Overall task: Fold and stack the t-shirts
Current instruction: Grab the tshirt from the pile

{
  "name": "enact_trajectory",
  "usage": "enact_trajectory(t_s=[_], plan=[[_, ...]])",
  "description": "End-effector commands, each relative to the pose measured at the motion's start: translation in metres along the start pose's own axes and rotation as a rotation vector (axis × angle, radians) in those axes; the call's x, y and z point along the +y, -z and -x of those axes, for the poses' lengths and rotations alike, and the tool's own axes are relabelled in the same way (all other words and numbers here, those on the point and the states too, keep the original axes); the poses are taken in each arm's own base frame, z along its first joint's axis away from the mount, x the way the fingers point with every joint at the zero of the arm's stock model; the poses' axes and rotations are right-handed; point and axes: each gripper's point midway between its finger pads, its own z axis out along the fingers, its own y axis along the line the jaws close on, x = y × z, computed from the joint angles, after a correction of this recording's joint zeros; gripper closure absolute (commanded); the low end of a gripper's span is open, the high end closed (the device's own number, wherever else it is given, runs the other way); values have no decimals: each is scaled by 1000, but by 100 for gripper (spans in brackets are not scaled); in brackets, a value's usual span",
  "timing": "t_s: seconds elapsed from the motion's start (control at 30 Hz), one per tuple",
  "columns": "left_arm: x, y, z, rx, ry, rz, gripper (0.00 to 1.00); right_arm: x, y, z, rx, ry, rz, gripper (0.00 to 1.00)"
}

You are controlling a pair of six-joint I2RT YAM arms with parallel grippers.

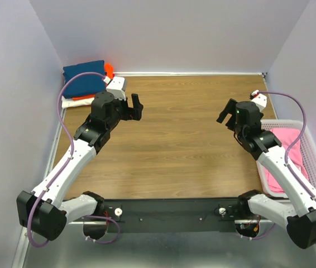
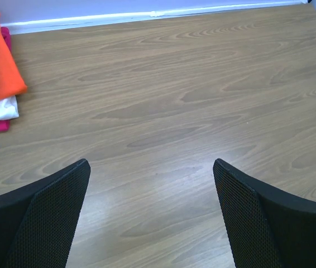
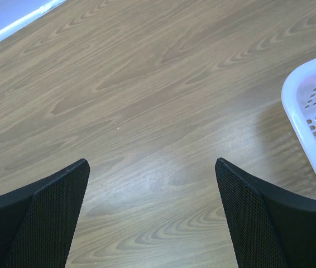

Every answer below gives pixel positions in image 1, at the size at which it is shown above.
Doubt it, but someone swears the pink t shirt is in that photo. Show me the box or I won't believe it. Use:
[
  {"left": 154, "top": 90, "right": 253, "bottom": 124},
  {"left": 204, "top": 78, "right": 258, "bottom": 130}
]
[{"left": 261, "top": 127, "right": 309, "bottom": 194}]

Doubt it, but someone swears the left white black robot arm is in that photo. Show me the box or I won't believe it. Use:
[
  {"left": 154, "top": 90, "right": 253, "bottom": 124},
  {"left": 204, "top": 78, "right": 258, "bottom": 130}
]
[{"left": 16, "top": 91, "right": 143, "bottom": 247}]

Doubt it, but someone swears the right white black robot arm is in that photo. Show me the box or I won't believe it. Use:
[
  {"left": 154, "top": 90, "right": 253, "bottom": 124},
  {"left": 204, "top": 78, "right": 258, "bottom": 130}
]
[{"left": 217, "top": 95, "right": 316, "bottom": 249}]

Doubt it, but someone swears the folded blue t shirt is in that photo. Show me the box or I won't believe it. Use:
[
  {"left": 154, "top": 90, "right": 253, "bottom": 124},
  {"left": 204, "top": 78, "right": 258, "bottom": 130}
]
[{"left": 63, "top": 60, "right": 106, "bottom": 99}]

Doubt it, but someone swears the folded orange t shirt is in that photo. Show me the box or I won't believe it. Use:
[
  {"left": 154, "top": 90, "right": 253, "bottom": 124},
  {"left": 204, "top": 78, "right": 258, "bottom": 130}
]
[{"left": 73, "top": 63, "right": 114, "bottom": 101}]

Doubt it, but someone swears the folded white t shirt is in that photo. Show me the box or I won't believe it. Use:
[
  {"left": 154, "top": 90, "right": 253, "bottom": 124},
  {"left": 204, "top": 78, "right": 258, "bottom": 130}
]
[{"left": 61, "top": 97, "right": 94, "bottom": 109}]

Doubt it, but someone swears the white plastic laundry basket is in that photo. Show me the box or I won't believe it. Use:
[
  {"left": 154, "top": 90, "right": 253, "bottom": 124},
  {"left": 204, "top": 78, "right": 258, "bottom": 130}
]
[{"left": 256, "top": 119, "right": 316, "bottom": 199}]

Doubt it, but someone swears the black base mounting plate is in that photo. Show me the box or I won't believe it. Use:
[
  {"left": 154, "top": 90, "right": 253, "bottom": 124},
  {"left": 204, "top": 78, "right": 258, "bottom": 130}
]
[{"left": 71, "top": 197, "right": 270, "bottom": 233}]

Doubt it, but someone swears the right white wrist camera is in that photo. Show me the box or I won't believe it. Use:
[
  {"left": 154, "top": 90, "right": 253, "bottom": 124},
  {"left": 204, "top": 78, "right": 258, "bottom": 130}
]
[{"left": 250, "top": 90, "right": 267, "bottom": 112}]

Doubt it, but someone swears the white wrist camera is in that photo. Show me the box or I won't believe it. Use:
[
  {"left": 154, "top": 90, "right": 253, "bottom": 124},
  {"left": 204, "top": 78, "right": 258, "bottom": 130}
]
[
  {"left": 103, "top": 76, "right": 127, "bottom": 101},
  {"left": 250, "top": 90, "right": 267, "bottom": 112}
]

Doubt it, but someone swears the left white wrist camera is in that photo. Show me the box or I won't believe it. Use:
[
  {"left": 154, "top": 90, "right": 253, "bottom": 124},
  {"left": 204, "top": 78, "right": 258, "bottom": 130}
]
[{"left": 103, "top": 76, "right": 127, "bottom": 101}]

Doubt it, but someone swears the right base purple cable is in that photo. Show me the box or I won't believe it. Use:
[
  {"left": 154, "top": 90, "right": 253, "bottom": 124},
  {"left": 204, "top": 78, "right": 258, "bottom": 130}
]
[{"left": 240, "top": 223, "right": 276, "bottom": 241}]

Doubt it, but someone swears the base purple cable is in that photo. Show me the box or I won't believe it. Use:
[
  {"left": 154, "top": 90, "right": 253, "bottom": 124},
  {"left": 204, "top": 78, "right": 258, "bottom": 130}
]
[
  {"left": 84, "top": 214, "right": 122, "bottom": 245},
  {"left": 240, "top": 223, "right": 276, "bottom": 241}
]

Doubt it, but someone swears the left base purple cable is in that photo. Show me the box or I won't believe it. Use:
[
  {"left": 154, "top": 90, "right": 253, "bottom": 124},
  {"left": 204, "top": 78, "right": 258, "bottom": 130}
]
[{"left": 84, "top": 214, "right": 122, "bottom": 245}]

